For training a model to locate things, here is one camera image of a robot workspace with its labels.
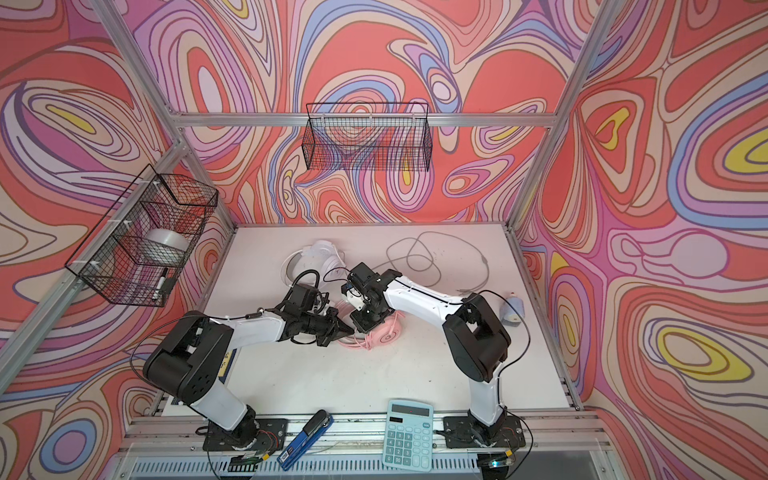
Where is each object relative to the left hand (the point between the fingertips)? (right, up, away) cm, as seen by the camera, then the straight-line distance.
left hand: (357, 329), depth 86 cm
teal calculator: (+14, -22, -14) cm, 30 cm away
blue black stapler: (-11, -22, -16) cm, 30 cm away
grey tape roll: (-45, +24, -16) cm, 53 cm away
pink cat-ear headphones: (+8, 0, -4) cm, 10 cm away
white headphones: (-15, +21, +19) cm, 32 cm away
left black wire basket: (-54, +23, -12) cm, 60 cm away
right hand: (+3, -1, 0) cm, 3 cm away
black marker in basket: (-48, +16, -13) cm, 52 cm away
